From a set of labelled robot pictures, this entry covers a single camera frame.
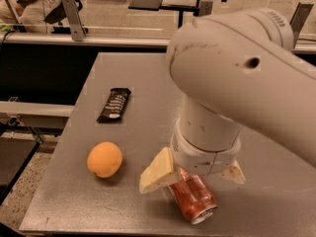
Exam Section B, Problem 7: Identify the left metal rail bracket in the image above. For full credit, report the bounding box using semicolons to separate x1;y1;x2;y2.
61;0;86;41

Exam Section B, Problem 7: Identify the metal rail bracket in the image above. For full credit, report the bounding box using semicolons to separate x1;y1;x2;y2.
61;0;86;41
198;1;213;17
290;1;314;39

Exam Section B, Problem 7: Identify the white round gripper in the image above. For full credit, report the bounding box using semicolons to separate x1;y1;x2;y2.
139;118;246;194

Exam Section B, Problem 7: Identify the seated person in beige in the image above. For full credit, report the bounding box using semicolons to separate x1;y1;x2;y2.
0;0;68;34

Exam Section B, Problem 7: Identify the grey metal table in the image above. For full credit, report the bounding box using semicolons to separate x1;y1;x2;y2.
20;52;316;237

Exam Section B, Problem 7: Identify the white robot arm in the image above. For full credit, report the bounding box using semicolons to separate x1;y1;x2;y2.
139;8;316;193

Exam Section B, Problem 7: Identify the middle metal rail bracket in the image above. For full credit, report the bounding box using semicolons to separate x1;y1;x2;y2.
198;1;213;17

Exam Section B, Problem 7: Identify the orange fruit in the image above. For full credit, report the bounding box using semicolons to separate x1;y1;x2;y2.
87;142;122;178

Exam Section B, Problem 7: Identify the right metal rail bracket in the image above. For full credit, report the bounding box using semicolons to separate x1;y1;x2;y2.
290;1;314;39

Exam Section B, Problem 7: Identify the grey side shelf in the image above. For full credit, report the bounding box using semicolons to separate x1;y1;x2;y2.
0;101;73;129

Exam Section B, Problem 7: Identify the metal guard rail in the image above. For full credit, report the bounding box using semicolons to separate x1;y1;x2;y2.
0;33;316;55

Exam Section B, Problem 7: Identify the black snack bar wrapper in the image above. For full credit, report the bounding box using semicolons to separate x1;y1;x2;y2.
97;88;131;123

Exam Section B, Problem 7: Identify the red coke can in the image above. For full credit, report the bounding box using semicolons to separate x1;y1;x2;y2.
169;169;217;224

